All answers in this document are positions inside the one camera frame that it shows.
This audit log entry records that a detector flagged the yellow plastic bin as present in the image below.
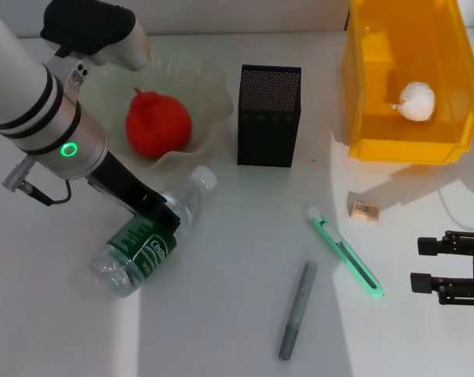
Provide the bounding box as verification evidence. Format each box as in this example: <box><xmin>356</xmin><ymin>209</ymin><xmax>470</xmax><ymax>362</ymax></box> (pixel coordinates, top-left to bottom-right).
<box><xmin>341</xmin><ymin>0</ymin><xmax>474</xmax><ymax>165</ymax></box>

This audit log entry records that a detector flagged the green utility knife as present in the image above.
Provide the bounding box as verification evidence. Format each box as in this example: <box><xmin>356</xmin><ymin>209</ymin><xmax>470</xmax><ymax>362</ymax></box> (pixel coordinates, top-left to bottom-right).
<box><xmin>306</xmin><ymin>207</ymin><xmax>385</xmax><ymax>300</ymax></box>

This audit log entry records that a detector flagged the clear green-label water bottle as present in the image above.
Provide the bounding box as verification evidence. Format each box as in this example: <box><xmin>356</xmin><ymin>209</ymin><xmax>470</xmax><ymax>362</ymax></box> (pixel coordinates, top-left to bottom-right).
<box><xmin>88</xmin><ymin>164</ymin><xmax>218</xmax><ymax>298</ymax></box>

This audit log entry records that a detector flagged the beige eraser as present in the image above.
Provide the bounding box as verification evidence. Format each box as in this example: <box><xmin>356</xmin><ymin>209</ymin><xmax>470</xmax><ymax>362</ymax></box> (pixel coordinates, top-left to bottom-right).
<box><xmin>352</xmin><ymin>199</ymin><xmax>381</xmax><ymax>224</ymax></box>

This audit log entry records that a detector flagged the green glass fruit bowl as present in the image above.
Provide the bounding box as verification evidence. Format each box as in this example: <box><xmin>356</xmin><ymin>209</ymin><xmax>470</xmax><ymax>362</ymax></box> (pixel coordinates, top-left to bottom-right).
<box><xmin>78</xmin><ymin>42</ymin><xmax>234</xmax><ymax>174</ymax></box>

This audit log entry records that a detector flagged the grey marker pen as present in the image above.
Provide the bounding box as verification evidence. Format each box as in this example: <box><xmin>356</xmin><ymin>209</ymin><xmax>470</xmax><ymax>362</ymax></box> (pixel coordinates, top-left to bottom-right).
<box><xmin>278</xmin><ymin>258</ymin><xmax>319</xmax><ymax>361</ymax></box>

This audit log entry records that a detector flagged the white paper ball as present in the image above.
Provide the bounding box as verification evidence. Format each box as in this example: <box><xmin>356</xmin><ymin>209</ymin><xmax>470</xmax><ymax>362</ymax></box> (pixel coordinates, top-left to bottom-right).
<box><xmin>388</xmin><ymin>81</ymin><xmax>437</xmax><ymax>122</ymax></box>

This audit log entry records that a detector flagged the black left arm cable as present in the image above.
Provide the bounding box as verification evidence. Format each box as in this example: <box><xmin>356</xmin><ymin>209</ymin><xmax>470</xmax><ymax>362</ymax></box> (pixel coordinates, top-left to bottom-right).
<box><xmin>1</xmin><ymin>155</ymin><xmax>73</xmax><ymax>207</ymax></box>

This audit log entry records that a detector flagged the black mesh pen holder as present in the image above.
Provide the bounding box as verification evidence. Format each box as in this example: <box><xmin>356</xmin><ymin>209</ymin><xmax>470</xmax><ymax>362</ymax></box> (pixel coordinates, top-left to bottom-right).
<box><xmin>236</xmin><ymin>64</ymin><xmax>303</xmax><ymax>169</ymax></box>

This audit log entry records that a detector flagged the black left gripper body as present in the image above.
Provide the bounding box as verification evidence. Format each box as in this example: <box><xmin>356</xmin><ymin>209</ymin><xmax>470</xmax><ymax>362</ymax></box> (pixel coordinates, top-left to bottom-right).
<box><xmin>85</xmin><ymin>150</ymin><xmax>166</xmax><ymax>221</ymax></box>

